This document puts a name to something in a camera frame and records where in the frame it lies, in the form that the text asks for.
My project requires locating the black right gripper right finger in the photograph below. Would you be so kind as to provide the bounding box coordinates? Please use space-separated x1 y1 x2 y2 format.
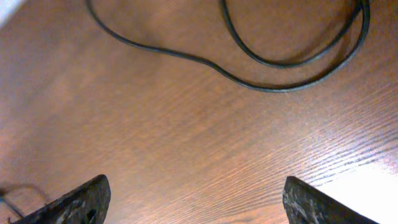
282 176 376 224

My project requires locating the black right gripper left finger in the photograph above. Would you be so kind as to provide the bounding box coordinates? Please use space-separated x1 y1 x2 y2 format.
14 174 111 224

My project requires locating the black usb cable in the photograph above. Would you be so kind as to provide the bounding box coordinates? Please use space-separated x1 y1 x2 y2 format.
85 0 371 93

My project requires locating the black right camera cable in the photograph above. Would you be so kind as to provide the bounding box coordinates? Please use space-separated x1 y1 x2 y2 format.
0 195 25 220

